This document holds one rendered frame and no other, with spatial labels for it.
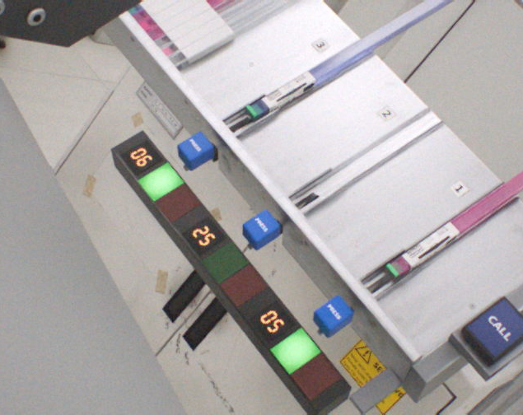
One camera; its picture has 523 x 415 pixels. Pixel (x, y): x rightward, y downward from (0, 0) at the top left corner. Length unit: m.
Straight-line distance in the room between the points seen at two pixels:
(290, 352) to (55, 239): 0.24
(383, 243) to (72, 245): 0.29
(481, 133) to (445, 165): 1.95
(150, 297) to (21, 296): 0.64
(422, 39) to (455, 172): 2.07
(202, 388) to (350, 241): 0.54
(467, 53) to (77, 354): 2.30
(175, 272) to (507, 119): 1.68
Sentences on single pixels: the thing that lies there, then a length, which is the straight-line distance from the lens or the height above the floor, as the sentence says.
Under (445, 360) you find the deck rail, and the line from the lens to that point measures 0.85.
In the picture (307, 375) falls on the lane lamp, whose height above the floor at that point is 0.65.
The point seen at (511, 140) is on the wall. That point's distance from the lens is 2.88.
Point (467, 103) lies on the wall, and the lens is 2.93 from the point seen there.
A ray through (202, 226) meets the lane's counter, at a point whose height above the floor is 0.66.
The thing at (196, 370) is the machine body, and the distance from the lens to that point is 1.38.
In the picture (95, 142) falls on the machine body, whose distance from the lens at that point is 1.48.
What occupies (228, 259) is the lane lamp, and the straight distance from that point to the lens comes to 0.90.
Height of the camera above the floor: 1.07
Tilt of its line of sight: 23 degrees down
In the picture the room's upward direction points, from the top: 40 degrees clockwise
